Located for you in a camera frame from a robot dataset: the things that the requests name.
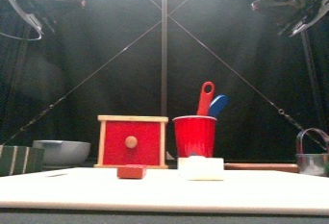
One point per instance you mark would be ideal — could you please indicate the red toy salmon block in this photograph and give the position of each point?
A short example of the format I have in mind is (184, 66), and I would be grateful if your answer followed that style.
(131, 171)

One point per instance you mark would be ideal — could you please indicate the grey bowl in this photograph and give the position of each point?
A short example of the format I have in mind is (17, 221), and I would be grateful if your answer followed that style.
(62, 152)

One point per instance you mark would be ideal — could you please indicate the green striped box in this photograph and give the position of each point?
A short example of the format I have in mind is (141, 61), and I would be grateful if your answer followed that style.
(18, 160)

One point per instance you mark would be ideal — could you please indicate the red plastic cup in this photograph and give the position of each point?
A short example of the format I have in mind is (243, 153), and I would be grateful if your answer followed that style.
(193, 136)

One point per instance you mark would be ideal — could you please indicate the red wooden box with knob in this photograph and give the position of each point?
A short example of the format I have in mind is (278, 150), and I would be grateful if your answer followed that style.
(131, 141)

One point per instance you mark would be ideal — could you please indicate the brown wooden stick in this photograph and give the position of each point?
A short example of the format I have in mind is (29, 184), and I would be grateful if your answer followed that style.
(260, 167)

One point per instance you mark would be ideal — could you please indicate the white toy rice block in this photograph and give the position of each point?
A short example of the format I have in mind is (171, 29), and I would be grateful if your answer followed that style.
(200, 168)

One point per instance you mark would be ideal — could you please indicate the white cutting board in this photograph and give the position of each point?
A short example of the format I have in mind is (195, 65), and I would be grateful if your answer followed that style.
(161, 191)

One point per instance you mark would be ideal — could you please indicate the dark side frame pole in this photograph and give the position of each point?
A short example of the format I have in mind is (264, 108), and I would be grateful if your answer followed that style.
(311, 80)

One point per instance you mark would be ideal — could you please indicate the vertical metal frame pole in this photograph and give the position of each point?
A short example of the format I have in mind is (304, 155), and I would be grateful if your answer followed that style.
(163, 58)

